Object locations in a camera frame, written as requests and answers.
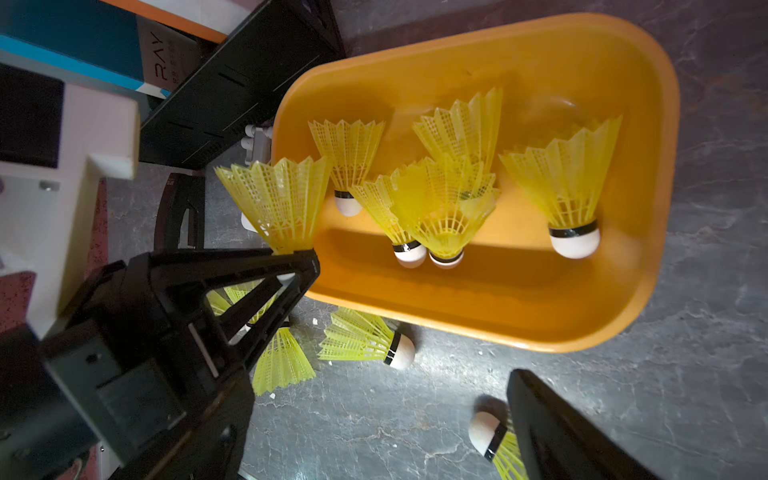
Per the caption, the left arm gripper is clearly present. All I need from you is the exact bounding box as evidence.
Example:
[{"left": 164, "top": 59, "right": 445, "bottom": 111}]
[{"left": 1, "top": 249, "right": 320, "bottom": 479}]

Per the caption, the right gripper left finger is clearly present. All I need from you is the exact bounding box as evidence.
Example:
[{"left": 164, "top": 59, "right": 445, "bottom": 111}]
[{"left": 111, "top": 372, "right": 255, "bottom": 479}]

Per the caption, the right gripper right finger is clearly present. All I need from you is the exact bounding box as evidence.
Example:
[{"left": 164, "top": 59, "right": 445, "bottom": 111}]
[{"left": 507, "top": 369, "right": 657, "bottom": 480}]

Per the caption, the green shuttlecock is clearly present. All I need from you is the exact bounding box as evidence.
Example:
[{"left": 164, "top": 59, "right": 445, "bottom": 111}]
[
  {"left": 205, "top": 280, "right": 277, "bottom": 325},
  {"left": 214, "top": 157, "right": 332, "bottom": 255},
  {"left": 318, "top": 307, "right": 416, "bottom": 370},
  {"left": 350, "top": 169, "right": 427, "bottom": 269},
  {"left": 391, "top": 157, "right": 500, "bottom": 269},
  {"left": 252, "top": 325, "right": 316, "bottom": 396},
  {"left": 499, "top": 115, "right": 623, "bottom": 260},
  {"left": 308, "top": 120, "right": 386, "bottom": 217},
  {"left": 468, "top": 411, "right": 528, "bottom": 480},
  {"left": 412, "top": 88, "right": 504, "bottom": 174}
]

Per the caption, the yellow plastic storage box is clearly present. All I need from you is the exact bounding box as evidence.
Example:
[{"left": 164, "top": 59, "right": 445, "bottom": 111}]
[{"left": 273, "top": 13, "right": 680, "bottom": 353}]

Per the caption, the black mesh file organizer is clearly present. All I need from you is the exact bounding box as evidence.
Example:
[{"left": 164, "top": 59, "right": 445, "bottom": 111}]
[{"left": 139, "top": 1, "right": 345, "bottom": 170}]

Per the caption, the teal book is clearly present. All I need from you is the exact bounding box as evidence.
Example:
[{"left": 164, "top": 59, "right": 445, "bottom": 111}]
[{"left": 1, "top": 1, "right": 202, "bottom": 99}]

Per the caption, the orange blue book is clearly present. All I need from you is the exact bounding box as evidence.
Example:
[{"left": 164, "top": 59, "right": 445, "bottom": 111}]
[{"left": 103, "top": 0, "right": 264, "bottom": 44}]

